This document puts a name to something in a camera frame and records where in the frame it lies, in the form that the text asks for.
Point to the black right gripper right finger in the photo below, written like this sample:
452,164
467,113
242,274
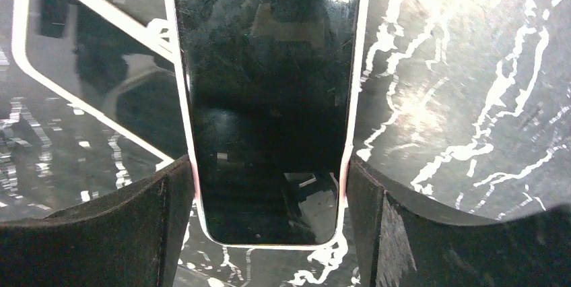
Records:
404,238

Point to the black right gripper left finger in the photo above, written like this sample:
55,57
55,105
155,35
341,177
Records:
130,237

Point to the phone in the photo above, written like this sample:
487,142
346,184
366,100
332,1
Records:
110,57
268,93

